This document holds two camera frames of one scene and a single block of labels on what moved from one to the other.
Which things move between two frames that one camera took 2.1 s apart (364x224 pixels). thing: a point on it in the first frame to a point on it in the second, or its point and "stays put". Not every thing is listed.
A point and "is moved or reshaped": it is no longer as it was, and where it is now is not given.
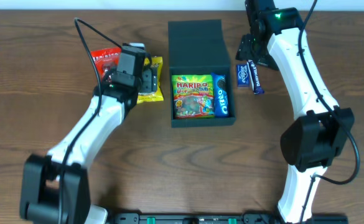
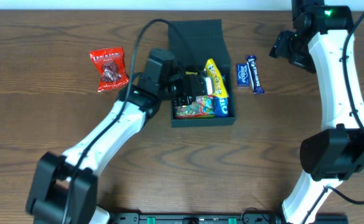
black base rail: (222, 218) stays put
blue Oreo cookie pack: (221, 95) stays put
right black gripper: (246, 47) to (281, 45)
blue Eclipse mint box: (242, 75) stays put
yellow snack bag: (158, 95) is moved or reshaped
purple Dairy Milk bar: (255, 79) stays put
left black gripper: (152, 80) to (193, 90)
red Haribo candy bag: (106, 60) stays put
